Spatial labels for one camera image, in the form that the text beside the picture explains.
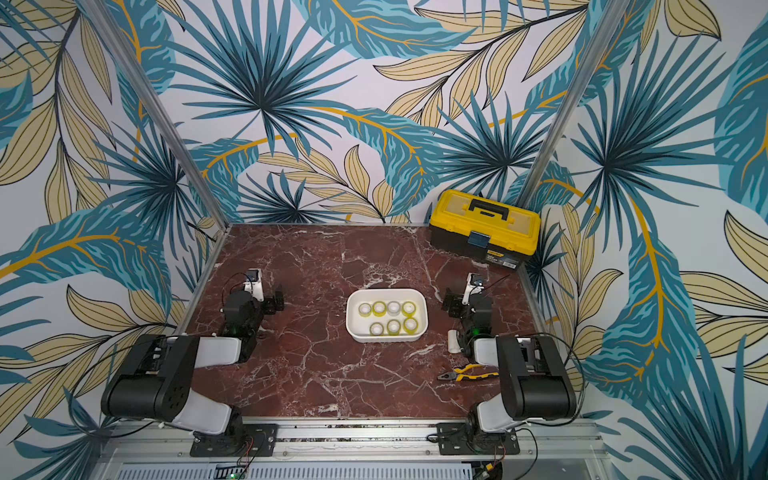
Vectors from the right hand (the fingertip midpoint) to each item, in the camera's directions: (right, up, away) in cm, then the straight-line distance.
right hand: (465, 290), depth 93 cm
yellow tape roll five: (-32, -6, +2) cm, 32 cm away
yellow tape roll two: (-27, -7, +3) cm, 28 cm away
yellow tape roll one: (-28, -12, -1) cm, 30 cm away
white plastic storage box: (-25, -8, +2) cm, 26 cm away
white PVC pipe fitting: (-5, -14, -6) cm, 16 cm away
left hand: (-62, +1, -1) cm, 62 cm away
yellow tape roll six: (-17, -7, +3) cm, 19 cm away
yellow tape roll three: (-22, -11, -1) cm, 25 cm away
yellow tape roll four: (-17, -11, 0) cm, 20 cm away
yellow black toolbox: (+7, +19, +5) cm, 21 cm away
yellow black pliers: (-5, -23, -10) cm, 25 cm away
